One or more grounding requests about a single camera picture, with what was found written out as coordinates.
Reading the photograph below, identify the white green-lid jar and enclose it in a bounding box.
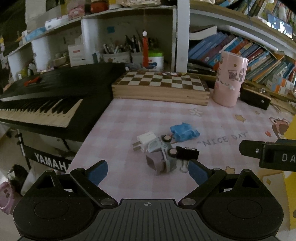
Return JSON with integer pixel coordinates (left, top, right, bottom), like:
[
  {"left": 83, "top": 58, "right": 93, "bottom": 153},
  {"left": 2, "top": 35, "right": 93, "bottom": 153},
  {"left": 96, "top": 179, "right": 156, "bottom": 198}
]
[{"left": 148, "top": 51, "right": 164, "bottom": 72}]

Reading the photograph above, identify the white charger plug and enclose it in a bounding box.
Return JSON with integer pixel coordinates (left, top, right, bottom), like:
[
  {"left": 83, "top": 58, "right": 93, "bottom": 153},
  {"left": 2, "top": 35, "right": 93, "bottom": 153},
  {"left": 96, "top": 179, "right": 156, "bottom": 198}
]
[{"left": 132, "top": 132, "right": 156, "bottom": 153}]

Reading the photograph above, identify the black binder clip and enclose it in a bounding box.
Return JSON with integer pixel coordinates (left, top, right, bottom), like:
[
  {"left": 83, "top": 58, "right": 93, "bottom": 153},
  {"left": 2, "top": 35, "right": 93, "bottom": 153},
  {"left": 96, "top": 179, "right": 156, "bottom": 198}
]
[{"left": 176, "top": 146, "right": 200, "bottom": 173}]

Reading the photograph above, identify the pink cylindrical container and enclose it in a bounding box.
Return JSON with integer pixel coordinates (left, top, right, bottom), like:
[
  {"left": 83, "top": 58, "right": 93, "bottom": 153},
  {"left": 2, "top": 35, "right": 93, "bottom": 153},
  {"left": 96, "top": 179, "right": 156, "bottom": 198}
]
[{"left": 212, "top": 51, "right": 249, "bottom": 108}]

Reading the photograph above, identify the wooden chess board box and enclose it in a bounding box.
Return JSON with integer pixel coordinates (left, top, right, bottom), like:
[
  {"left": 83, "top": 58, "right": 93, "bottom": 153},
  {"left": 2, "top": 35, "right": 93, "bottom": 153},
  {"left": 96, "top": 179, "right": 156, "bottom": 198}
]
[{"left": 112, "top": 71, "right": 210, "bottom": 106}]

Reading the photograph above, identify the grey toy car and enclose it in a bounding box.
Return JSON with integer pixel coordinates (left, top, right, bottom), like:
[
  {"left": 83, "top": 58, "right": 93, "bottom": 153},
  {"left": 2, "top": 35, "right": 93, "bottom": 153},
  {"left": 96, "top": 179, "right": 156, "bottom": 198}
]
[{"left": 145, "top": 135, "right": 178, "bottom": 175}]

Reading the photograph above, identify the pink checkered table mat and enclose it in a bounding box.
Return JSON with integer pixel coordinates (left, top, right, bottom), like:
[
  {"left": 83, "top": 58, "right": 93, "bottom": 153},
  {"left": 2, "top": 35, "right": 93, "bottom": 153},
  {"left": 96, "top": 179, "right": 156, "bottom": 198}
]
[{"left": 66, "top": 98, "right": 290, "bottom": 200}]

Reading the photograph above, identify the white bookshelf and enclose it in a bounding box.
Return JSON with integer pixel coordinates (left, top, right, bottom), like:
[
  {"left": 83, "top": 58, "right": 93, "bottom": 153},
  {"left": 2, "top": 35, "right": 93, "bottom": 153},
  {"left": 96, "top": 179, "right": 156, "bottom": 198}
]
[{"left": 174, "top": 1, "right": 295, "bottom": 72}]

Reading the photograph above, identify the yellow cardboard box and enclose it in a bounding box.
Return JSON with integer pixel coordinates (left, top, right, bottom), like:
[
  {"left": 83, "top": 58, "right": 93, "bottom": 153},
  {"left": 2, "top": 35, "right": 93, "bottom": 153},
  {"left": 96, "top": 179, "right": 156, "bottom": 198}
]
[{"left": 282, "top": 116, "right": 296, "bottom": 230}]

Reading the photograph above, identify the dark wooden case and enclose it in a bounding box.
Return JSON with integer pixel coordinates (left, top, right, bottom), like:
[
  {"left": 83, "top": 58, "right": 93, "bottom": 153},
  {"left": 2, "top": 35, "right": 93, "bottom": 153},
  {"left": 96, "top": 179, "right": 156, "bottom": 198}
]
[{"left": 240, "top": 88, "right": 271, "bottom": 110}]

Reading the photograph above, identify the red white-capped bottle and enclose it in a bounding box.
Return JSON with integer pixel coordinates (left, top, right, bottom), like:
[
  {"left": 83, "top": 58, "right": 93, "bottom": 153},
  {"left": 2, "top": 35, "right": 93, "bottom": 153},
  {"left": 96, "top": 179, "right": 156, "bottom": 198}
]
[{"left": 142, "top": 31, "right": 149, "bottom": 68}]

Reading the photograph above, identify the black Yamaha keyboard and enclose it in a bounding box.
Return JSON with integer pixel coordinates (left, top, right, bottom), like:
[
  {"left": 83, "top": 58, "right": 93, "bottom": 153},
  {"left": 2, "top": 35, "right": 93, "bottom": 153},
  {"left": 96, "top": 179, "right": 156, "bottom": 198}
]
[{"left": 1, "top": 63, "right": 125, "bottom": 142}]

